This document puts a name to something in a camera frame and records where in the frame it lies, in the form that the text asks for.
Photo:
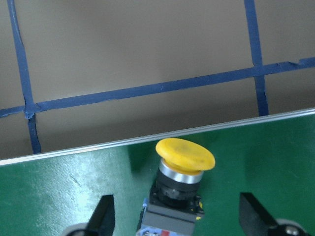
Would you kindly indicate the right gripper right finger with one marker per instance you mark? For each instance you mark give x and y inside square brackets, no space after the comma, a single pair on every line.
[255,220]

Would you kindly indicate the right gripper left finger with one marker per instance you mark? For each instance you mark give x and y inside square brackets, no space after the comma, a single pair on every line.
[102,221]

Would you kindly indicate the yellow push button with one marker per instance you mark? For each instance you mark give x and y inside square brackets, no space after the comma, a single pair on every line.
[174,206]

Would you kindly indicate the green conveyor belt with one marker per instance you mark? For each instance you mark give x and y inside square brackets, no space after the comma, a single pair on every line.
[272,157]

